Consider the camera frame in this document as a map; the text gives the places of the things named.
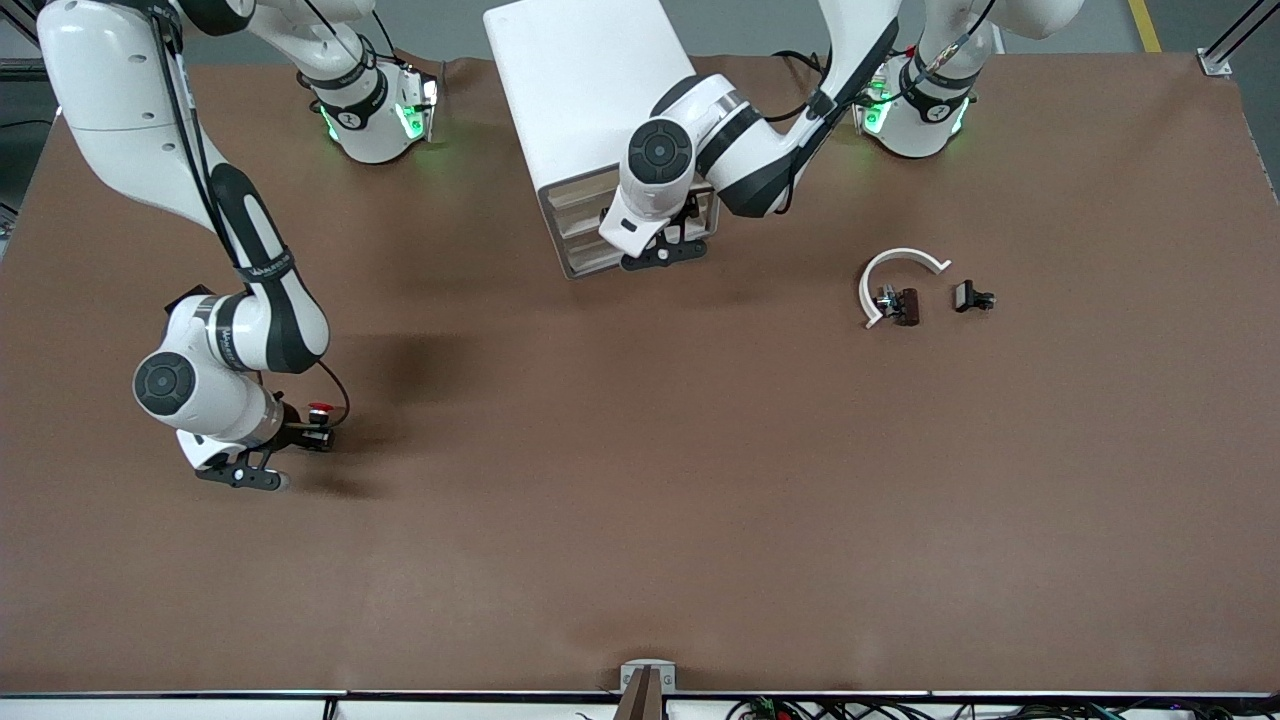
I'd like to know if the aluminium profile with bracket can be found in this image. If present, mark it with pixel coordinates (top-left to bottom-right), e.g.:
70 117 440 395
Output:
1200 0 1280 78

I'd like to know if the black left arm base cable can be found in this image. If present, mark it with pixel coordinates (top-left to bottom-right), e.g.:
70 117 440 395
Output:
772 48 833 123

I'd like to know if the white semicircular pipe clamp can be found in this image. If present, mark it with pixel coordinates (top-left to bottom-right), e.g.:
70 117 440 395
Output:
860 247 953 331

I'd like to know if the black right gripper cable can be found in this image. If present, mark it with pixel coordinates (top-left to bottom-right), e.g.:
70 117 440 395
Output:
313 358 353 429

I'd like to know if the aluminium profile frame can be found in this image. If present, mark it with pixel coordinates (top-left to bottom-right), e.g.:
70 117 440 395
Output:
0 0 61 86

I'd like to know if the grey metal bracket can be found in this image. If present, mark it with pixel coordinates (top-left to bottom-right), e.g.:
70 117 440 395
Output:
620 660 677 693

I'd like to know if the white plain drawer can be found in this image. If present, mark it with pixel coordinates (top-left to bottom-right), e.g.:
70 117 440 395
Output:
546 165 626 215
564 240 626 279
552 190 613 238

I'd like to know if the white drawer cabinet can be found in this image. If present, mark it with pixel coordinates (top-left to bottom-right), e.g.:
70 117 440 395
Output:
484 0 728 281

